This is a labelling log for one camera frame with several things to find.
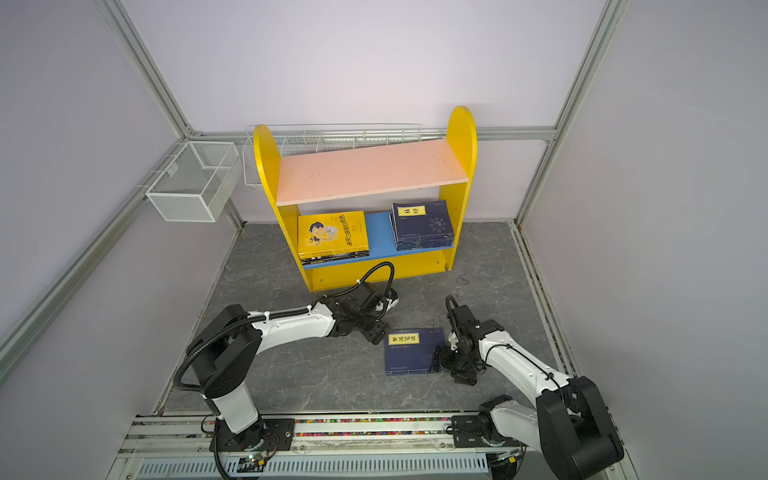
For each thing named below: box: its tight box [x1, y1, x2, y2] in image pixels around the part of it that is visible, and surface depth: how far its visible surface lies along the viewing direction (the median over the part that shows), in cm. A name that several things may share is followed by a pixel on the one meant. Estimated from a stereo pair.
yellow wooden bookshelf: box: [254, 106, 478, 293], surface depth 79 cm
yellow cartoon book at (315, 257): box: [301, 250, 370, 265], surface depth 91 cm
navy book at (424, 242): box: [394, 235, 455, 251], surface depth 94 cm
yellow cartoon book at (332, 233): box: [298, 210, 369, 259], surface depth 93 cm
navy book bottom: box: [391, 200, 455, 245], surface depth 95 cm
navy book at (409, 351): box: [384, 327, 445, 376], surface depth 89 cm
